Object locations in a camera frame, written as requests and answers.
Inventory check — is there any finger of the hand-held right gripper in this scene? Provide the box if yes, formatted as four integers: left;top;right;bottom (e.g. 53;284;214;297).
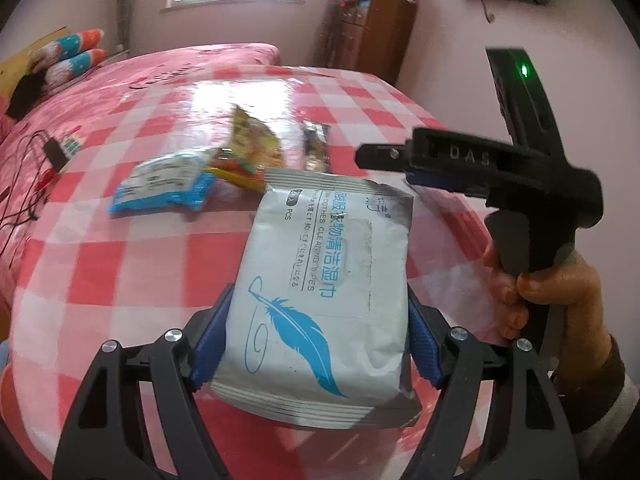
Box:
355;127;497;197

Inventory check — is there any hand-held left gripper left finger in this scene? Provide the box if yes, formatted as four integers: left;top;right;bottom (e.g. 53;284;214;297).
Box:
52;282;237;480

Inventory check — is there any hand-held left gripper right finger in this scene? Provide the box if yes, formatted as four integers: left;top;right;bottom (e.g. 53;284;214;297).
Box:
400;290;582;480

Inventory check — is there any white wet wipes pack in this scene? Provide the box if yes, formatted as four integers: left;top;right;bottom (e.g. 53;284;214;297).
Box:
210;168;424;431

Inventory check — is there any person's right forearm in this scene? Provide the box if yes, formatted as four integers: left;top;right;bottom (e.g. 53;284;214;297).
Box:
549;334;640;437

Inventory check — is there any person's right hand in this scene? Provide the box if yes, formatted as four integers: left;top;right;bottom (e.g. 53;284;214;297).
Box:
482;241;609;357

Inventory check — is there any pink checkered tablecloth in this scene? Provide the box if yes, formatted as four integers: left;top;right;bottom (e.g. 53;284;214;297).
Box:
10;65;507;480

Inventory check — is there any dark snack wrapper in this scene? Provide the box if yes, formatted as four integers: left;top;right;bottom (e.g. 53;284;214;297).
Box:
302;121;331;172

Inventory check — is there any brown wooden dresser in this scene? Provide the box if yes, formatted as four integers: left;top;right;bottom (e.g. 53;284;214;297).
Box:
334;0;417;87

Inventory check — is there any blue and white plastic packet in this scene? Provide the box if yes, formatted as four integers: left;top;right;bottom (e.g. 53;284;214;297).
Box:
108;148;219;217

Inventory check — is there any orange snack packet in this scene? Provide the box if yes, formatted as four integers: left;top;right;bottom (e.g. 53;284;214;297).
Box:
206;152;269;192

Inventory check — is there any yellow green snack packet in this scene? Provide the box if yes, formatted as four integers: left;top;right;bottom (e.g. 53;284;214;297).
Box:
230;104;284;169

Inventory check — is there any black charger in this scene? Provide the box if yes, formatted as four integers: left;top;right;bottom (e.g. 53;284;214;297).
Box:
42;140;69;171

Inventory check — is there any black cloth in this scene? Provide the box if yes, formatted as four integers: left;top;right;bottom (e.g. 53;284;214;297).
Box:
7;72;47;121

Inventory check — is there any wooden headboard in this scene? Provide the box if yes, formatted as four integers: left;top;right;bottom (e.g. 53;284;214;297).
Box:
0;26;69;100

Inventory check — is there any black cable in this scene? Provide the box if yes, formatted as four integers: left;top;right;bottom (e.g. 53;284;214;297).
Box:
0;130;52;257

